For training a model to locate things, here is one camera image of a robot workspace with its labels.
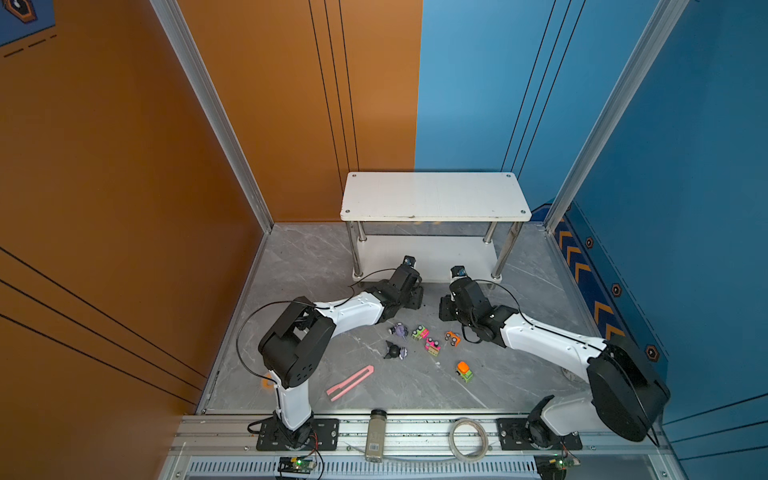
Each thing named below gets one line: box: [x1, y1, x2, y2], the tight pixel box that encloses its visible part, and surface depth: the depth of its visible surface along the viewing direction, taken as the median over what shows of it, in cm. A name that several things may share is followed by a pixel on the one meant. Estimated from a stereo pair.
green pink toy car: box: [411, 325, 430, 340], surface depth 91 cm
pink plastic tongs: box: [326, 365, 375, 402], surface depth 83 cm
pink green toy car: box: [424, 337, 441, 357], surface depth 88 cm
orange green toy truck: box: [456, 361, 474, 384], surface depth 83 cm
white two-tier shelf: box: [340, 172, 532, 286], surface depth 87 cm
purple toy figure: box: [388, 322, 409, 342], surface depth 91 cm
